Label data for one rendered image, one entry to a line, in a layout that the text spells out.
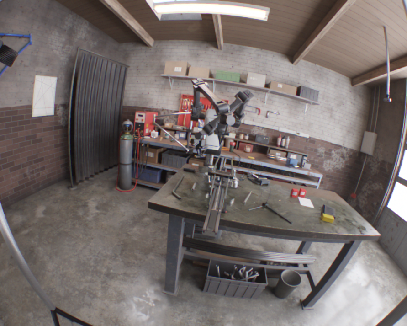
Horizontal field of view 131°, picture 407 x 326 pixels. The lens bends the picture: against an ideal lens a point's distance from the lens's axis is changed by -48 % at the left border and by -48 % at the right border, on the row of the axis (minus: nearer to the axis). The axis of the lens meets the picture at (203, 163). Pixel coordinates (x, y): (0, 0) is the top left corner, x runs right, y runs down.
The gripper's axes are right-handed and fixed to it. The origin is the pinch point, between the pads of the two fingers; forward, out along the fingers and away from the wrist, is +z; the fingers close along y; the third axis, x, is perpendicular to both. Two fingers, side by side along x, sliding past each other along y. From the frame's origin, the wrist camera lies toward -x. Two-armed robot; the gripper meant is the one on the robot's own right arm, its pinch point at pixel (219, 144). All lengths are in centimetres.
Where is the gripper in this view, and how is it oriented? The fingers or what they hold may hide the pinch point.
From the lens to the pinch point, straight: 117.1
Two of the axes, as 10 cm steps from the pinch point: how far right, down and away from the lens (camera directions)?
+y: 9.7, 2.0, -1.4
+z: -1.5, 9.4, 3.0
